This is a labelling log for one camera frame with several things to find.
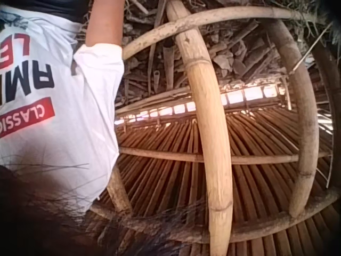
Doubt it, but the heap of bamboo scraps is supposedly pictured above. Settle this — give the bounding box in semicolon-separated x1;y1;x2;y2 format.
79;0;341;113

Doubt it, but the curved grey bamboo pole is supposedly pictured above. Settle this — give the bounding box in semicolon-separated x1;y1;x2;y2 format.
121;5;315;61

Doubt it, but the bamboo slat platform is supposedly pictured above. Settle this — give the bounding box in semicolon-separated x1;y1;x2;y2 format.
90;82;341;256

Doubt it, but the short slanted bamboo pole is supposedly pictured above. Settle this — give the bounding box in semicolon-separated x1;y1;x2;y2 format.
106;165;134;214

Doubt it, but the mossy bamboo frame pole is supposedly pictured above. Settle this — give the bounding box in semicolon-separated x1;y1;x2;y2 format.
89;186;340;243

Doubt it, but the thin dry stick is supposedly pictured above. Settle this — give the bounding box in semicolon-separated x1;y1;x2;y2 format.
290;22;334;75

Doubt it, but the thin bamboo cross pole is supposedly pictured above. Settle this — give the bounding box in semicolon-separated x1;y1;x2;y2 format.
118;146;330;165

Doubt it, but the light yellow bamboo pole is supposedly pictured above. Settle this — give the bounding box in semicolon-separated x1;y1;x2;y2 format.
165;0;234;256

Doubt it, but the thick weathered bamboo pole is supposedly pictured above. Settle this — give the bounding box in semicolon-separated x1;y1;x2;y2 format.
262;18;320;218

